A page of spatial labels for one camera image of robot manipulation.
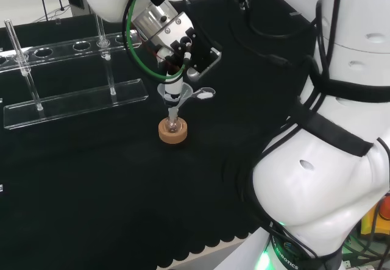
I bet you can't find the cork ring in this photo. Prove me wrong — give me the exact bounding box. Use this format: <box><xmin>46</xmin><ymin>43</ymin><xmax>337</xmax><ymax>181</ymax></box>
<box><xmin>157</xmin><ymin>116</ymin><xmax>188</xmax><ymax>145</ymax></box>

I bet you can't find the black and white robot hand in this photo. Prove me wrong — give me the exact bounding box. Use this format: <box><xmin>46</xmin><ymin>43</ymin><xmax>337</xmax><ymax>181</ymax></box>
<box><xmin>157</xmin><ymin>27</ymin><xmax>223</xmax><ymax>110</ymax></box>

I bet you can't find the clear funnel stand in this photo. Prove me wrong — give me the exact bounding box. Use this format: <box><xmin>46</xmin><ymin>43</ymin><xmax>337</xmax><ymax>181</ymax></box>
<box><xmin>0</xmin><ymin>15</ymin><xmax>149</xmax><ymax>131</ymax></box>

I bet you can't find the black cable with connector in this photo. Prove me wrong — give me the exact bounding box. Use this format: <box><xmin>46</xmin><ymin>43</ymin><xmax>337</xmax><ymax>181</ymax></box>
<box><xmin>223</xmin><ymin>0</ymin><xmax>317</xmax><ymax>69</ymax></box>

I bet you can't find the glass weighing funnel with powder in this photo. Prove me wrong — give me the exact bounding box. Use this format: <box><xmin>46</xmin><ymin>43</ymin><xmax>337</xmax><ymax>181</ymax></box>
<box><xmin>190</xmin><ymin>86</ymin><xmax>217</xmax><ymax>101</ymax></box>

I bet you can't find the green cable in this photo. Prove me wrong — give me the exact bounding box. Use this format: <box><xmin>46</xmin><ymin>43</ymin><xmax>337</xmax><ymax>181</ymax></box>
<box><xmin>121</xmin><ymin>0</ymin><xmax>187</xmax><ymax>81</ymax></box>

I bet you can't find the yellow stop button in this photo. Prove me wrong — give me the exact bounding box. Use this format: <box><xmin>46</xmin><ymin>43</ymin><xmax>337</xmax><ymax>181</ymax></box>
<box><xmin>360</xmin><ymin>192</ymin><xmax>390</xmax><ymax>238</ymax></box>

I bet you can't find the glass round-bottom flask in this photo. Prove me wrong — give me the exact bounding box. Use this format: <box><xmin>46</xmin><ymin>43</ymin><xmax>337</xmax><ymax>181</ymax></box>
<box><xmin>164</xmin><ymin>115</ymin><xmax>181</xmax><ymax>134</ymax></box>

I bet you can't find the black cloth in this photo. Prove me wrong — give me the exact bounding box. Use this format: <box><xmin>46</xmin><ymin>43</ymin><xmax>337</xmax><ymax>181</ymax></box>
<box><xmin>0</xmin><ymin>0</ymin><xmax>318</xmax><ymax>270</ymax></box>

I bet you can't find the clear plastic funnel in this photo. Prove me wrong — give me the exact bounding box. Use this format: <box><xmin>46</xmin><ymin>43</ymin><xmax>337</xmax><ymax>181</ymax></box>
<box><xmin>156</xmin><ymin>82</ymin><xmax>193</xmax><ymax>122</ymax></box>

